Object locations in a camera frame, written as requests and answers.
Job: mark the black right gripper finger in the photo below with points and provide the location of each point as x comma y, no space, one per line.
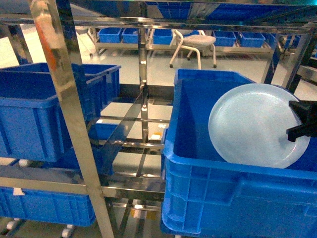
306,111
309,130

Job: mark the light blue round plate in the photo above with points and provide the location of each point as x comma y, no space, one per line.
247,125

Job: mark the blue bin left shelf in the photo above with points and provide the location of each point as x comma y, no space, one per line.
32,125

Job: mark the blue bin receiving plate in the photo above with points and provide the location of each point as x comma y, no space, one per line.
206,196

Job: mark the white round stool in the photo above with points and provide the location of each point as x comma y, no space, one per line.
193,43

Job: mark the blue bin lower left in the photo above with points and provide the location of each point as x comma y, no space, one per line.
45,206

